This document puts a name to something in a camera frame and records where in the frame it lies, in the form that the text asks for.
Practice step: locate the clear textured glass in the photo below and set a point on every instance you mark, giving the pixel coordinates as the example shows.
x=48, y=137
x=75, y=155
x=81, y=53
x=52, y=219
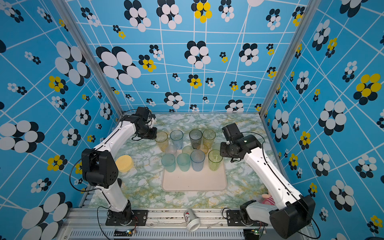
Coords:
x=171, y=149

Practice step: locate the green circuit board left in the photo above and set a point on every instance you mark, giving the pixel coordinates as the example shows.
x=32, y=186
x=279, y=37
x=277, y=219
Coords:
x=123, y=233

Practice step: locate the pink plush doll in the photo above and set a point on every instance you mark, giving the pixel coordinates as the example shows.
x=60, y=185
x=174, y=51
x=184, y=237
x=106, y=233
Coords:
x=267, y=199

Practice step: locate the pink rectangular tray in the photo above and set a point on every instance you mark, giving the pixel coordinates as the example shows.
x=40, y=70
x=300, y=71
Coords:
x=203, y=181

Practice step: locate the pale green textured glass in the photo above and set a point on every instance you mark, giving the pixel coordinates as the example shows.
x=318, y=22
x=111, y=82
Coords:
x=216, y=146

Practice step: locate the teal textured glass front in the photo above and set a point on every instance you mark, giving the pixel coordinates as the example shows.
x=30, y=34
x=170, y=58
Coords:
x=169, y=162

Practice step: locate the light green textured glass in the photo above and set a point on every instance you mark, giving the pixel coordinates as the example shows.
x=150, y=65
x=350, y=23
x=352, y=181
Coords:
x=187, y=150

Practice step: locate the green clear glass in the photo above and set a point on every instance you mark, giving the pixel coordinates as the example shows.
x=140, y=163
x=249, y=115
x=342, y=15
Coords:
x=215, y=160

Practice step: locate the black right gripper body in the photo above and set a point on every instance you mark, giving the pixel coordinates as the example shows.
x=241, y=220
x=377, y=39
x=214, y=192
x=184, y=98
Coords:
x=226, y=150

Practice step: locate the light blue short glass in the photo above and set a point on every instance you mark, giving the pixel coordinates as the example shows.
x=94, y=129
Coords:
x=197, y=160

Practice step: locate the green circuit board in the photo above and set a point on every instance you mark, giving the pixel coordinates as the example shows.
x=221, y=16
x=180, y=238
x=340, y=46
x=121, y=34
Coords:
x=123, y=233
x=248, y=233

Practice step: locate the short amber glass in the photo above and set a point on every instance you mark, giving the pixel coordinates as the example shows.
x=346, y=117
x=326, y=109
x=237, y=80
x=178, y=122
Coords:
x=204, y=148

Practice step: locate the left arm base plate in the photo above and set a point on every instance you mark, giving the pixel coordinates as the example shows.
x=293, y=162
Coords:
x=134, y=218

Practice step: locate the tall olive yellow glass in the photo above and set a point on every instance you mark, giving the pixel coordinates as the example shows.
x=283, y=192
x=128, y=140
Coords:
x=209, y=137

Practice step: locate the tall blue glass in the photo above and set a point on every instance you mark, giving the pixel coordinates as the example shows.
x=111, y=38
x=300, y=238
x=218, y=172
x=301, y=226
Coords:
x=177, y=138

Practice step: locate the yellow round sponge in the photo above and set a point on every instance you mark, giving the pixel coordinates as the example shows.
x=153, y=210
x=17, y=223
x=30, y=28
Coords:
x=124, y=163

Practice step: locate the tall grey glass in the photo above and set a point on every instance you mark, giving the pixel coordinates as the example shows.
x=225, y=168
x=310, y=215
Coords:
x=195, y=136

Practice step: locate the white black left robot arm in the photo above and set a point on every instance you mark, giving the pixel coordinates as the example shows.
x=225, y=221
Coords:
x=99, y=167

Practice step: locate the green circuit board right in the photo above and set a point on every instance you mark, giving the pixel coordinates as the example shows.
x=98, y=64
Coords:
x=248, y=233

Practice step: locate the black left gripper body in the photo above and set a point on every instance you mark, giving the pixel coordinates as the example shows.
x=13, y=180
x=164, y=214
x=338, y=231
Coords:
x=148, y=133

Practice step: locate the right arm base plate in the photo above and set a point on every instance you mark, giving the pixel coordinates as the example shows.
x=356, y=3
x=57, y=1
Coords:
x=234, y=219

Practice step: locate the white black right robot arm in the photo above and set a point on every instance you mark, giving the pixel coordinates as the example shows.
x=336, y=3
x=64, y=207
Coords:
x=292, y=211

